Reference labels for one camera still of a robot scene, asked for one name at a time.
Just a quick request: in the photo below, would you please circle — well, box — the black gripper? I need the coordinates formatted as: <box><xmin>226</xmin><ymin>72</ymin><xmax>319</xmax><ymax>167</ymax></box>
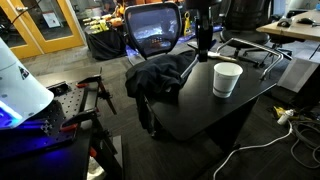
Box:
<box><xmin>194</xmin><ymin>8</ymin><xmax>215</xmax><ymax>64</ymax></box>

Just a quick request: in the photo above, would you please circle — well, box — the blue pen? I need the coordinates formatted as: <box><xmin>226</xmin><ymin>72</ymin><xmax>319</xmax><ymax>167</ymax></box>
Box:
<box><xmin>180</xmin><ymin>57</ymin><xmax>200</xmax><ymax>80</ymax></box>

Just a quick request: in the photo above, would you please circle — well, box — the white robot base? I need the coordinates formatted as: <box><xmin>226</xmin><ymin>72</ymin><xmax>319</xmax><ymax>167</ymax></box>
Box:
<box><xmin>0</xmin><ymin>36</ymin><xmax>55</xmax><ymax>130</ymax></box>

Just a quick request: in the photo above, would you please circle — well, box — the white paper cup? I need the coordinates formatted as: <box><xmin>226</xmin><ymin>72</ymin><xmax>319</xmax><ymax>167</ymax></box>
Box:
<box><xmin>212</xmin><ymin>61</ymin><xmax>244</xmax><ymax>99</ymax></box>

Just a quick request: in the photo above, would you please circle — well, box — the yellow black stand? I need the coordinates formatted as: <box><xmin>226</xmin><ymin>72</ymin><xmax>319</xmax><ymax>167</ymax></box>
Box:
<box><xmin>183</xmin><ymin>10</ymin><xmax>194</xmax><ymax>37</ymax></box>

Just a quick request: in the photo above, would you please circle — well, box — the black cloth jacket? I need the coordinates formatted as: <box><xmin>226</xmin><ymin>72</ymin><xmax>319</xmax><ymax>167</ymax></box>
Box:
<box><xmin>124</xmin><ymin>50</ymin><xmax>198</xmax><ymax>101</ymax></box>

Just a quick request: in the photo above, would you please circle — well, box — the black office chair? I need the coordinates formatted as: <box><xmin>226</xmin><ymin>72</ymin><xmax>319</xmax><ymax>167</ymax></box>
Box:
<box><xmin>219</xmin><ymin>0</ymin><xmax>285</xmax><ymax>68</ymax></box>

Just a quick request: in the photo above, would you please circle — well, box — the mesh back office chair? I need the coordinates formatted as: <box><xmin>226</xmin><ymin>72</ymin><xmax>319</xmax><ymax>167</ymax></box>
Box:
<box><xmin>123</xmin><ymin>1</ymin><xmax>183</xmax><ymax>139</ymax></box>

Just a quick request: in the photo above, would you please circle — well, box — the wooden desk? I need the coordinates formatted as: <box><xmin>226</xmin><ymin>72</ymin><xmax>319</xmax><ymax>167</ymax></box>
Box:
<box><xmin>256</xmin><ymin>9</ymin><xmax>320</xmax><ymax>43</ymax></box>

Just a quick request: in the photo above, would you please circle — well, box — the yellow floor tool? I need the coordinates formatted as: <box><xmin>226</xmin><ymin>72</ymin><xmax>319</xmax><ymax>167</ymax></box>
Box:
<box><xmin>272</xmin><ymin>105</ymin><xmax>288</xmax><ymax>119</ymax></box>

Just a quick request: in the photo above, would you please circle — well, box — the white computer case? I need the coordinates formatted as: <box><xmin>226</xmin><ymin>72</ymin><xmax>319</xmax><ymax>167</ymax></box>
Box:
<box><xmin>277</xmin><ymin>57</ymin><xmax>320</xmax><ymax>95</ymax></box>

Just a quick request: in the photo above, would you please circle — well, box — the black draped table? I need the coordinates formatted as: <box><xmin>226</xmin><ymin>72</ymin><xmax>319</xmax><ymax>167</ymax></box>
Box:
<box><xmin>84</xmin><ymin>24</ymin><xmax>129</xmax><ymax>62</ymax></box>

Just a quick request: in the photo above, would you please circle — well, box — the white plastic bottle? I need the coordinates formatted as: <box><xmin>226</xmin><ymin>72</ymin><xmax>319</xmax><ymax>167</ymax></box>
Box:
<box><xmin>276</xmin><ymin>108</ymin><xmax>296</xmax><ymax>126</ymax></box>

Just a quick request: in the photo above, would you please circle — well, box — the yellow tool pile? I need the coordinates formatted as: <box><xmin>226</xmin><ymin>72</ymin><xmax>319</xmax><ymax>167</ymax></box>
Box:
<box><xmin>82</xmin><ymin>13</ymin><xmax>124</xmax><ymax>35</ymax></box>

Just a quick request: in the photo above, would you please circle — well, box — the yellow framed glass door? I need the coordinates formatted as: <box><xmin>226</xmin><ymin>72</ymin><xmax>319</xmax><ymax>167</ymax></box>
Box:
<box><xmin>0</xmin><ymin>0</ymin><xmax>44</xmax><ymax>60</ymax></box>
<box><xmin>9</xmin><ymin>0</ymin><xmax>85</xmax><ymax>55</ymax></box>

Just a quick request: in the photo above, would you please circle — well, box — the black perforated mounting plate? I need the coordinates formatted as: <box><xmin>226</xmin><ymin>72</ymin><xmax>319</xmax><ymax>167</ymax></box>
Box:
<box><xmin>0</xmin><ymin>81</ymin><xmax>88</xmax><ymax>159</ymax></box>

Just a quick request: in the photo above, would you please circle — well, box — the chrome tubular frame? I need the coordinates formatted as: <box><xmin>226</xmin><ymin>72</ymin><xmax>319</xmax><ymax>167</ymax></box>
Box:
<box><xmin>215</xmin><ymin>37</ymin><xmax>285</xmax><ymax>82</ymax></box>

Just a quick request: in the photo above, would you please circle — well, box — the white floor cable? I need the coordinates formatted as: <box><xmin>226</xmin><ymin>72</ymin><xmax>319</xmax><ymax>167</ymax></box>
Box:
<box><xmin>212</xmin><ymin>119</ymin><xmax>294</xmax><ymax>180</ymax></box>

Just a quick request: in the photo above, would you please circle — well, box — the black clamp red handle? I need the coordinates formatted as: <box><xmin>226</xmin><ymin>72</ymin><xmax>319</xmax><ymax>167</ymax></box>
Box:
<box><xmin>59</xmin><ymin>107</ymin><xmax>101</xmax><ymax>134</ymax></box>
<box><xmin>75</xmin><ymin>73</ymin><xmax>118</xmax><ymax>116</ymax></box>

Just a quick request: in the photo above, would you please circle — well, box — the grey floor cable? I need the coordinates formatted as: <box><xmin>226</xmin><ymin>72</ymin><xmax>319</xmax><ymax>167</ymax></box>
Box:
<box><xmin>289</xmin><ymin>120</ymin><xmax>320</xmax><ymax>170</ymax></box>

